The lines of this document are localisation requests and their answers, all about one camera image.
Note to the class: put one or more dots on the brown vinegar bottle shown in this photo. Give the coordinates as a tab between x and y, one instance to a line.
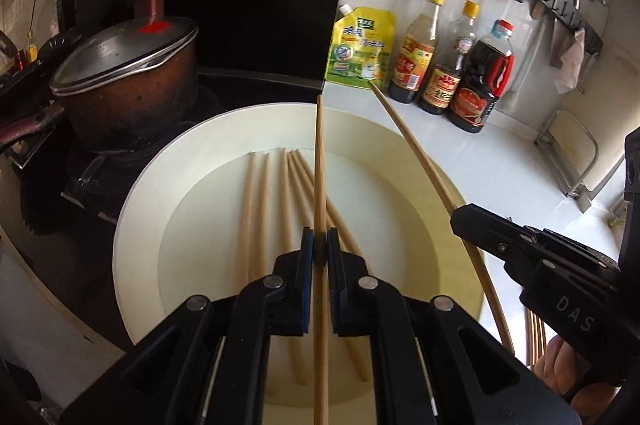
415	60

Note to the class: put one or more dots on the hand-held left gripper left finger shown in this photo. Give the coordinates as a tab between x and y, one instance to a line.
306	285

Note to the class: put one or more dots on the wooden chopstick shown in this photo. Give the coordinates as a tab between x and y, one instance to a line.
306	172
345	232
416	146
320	155
246	215
262	215

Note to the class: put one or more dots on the dark brown cooking pot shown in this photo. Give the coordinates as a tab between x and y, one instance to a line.
135	105

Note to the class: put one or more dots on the clear-necked soy sauce bottle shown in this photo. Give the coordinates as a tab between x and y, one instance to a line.
442	85

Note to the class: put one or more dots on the large white bowl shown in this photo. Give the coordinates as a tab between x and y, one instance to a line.
200	205

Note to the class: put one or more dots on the white hanging rag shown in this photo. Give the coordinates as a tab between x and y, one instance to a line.
567	60

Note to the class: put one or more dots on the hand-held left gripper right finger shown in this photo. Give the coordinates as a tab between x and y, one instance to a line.
336	285

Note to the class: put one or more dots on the large soy sauce jug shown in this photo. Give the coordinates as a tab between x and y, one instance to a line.
477	95

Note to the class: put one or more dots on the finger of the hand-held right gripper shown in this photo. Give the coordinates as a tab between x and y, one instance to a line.
500	227
525	262

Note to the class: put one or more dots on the black gas stove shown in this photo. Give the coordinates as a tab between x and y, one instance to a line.
90	190

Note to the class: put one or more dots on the stainless steel rack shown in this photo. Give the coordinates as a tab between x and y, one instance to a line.
575	155

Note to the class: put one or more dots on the yellow green seasoning pouch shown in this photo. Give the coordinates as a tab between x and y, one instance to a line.
357	50

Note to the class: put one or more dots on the pile of wooden chopsticks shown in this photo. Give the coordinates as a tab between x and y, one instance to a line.
535	335

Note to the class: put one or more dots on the person's right hand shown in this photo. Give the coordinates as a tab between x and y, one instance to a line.
557	365

